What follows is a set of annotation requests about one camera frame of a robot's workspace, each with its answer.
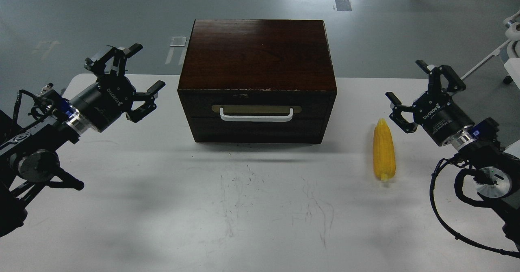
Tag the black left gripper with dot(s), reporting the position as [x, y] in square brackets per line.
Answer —
[104, 101]

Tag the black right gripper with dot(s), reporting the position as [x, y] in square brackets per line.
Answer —
[435, 110]

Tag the yellow corn cob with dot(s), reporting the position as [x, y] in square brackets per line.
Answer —
[383, 152]

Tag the wooden drawer with white handle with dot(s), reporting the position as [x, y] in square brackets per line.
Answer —
[267, 117]

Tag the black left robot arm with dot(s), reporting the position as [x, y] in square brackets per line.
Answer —
[42, 123]

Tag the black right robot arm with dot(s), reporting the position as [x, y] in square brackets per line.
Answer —
[491, 179]

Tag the dark wooden drawer cabinet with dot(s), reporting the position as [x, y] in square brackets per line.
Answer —
[258, 55]

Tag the white floor tape marks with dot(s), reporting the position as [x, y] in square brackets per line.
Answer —
[177, 50]

